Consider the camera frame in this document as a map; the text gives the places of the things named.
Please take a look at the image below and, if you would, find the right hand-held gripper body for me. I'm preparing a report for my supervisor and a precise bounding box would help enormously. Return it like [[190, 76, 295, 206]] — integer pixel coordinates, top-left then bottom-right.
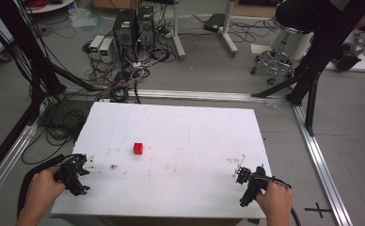
[[235, 165, 278, 208]]

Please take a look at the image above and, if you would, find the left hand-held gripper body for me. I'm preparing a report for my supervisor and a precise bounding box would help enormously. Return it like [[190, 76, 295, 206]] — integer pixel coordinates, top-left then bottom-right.
[[54, 153, 91, 197]]

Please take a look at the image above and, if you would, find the person's right hand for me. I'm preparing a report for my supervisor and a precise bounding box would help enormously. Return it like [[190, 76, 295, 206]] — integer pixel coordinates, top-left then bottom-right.
[[255, 181, 294, 226]]

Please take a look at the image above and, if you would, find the person's left hand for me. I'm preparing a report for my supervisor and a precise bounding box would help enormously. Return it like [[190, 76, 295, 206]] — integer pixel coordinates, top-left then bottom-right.
[[20, 166, 67, 221]]

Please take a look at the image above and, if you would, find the chrome wheeled stool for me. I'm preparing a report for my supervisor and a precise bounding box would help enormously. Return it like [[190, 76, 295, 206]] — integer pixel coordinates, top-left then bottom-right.
[[249, 17, 311, 87]]

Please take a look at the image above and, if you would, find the white power supply unit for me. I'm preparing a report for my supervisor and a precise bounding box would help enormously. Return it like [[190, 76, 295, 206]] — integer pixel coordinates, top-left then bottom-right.
[[98, 38, 116, 64], [88, 34, 105, 60]]

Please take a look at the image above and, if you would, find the white desk leg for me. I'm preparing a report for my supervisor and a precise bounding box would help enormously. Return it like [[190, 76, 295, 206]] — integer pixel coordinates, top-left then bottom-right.
[[170, 0, 186, 61], [219, 0, 240, 58]]

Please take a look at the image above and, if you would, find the black computer tower green label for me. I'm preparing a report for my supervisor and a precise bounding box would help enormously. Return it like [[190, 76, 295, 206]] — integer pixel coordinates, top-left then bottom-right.
[[112, 8, 137, 59]]

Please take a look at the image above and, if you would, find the black flat box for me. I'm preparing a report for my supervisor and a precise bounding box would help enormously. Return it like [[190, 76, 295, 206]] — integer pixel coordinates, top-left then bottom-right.
[[202, 12, 227, 34]]

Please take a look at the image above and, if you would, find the clear plastic bag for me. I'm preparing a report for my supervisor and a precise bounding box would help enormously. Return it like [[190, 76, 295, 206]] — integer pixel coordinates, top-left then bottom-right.
[[67, 2, 104, 29]]

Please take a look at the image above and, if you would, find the black and grey device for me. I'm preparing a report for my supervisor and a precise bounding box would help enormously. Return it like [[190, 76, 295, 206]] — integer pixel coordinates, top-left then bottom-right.
[[331, 32, 365, 73]]

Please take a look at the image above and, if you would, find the round white table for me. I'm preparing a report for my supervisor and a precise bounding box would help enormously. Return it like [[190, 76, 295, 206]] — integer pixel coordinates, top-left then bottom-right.
[[23, 0, 76, 15]]

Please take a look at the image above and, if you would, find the black sleeved left gripper cable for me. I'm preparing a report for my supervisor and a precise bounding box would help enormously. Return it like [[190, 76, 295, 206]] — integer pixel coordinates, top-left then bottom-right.
[[16, 153, 78, 219]]

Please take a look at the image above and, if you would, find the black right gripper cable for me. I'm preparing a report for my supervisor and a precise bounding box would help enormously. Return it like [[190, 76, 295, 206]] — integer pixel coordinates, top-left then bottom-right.
[[258, 174, 302, 226]]

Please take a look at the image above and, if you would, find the aluminium floor rail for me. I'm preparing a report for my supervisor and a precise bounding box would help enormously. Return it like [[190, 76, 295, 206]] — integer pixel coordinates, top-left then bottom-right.
[[292, 104, 355, 226], [62, 88, 289, 103], [0, 121, 40, 213]]

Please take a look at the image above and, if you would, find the tangle of floor cables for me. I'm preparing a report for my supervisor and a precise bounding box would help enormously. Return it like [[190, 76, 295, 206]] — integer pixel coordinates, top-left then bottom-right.
[[21, 3, 179, 166]]

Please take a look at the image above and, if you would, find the black frame post with cables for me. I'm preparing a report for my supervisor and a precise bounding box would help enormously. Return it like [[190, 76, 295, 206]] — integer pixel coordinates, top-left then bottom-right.
[[0, 0, 104, 126]]

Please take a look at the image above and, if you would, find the black metal frame strut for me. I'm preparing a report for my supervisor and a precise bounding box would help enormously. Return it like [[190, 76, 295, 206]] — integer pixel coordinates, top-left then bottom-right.
[[250, 0, 365, 137]]

